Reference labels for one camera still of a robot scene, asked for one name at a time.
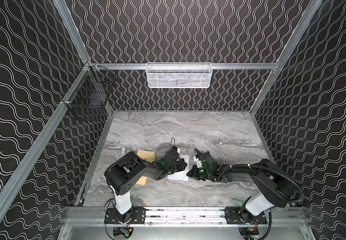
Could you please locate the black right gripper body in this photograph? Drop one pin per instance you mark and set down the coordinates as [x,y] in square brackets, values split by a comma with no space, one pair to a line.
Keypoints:
[197,169]

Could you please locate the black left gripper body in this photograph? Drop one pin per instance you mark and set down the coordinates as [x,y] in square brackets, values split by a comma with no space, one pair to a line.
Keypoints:
[180,163]

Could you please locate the blue floral letter paper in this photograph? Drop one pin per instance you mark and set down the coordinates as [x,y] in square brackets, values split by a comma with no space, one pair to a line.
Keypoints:
[181,176]

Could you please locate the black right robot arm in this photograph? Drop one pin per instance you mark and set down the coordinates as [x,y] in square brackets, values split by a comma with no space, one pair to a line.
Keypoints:
[275,186]

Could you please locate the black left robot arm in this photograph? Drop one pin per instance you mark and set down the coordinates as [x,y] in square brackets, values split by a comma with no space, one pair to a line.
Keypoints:
[123,175]

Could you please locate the tan kraft envelope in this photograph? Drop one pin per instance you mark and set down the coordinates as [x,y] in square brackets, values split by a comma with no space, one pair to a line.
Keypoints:
[149,157]

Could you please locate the aluminium back crossbar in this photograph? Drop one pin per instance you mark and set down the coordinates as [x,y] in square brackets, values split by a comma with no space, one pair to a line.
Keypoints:
[168,66]

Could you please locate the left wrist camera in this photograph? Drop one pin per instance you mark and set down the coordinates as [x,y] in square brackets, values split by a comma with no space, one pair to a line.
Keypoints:
[176,149]

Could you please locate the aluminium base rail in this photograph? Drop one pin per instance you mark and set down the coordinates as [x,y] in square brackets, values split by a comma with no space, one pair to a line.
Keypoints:
[182,217]

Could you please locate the white wire basket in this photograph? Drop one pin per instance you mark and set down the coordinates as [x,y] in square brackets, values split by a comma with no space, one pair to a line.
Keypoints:
[179,78]

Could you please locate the black wire basket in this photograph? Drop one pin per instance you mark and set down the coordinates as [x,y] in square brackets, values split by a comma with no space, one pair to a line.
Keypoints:
[90,101]

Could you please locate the aluminium corner post right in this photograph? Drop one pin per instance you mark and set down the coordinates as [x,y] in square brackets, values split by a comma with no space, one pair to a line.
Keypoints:
[295,37]

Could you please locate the aluminium corner post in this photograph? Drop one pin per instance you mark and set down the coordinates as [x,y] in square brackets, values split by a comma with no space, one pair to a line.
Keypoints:
[70,26]
[295,37]

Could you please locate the aluminium corner post left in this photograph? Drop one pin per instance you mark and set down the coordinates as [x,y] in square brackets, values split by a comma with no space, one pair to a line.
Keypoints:
[70,26]

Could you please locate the aluminium left side rail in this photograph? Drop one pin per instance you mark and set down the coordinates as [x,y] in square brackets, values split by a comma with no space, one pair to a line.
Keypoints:
[20,174]

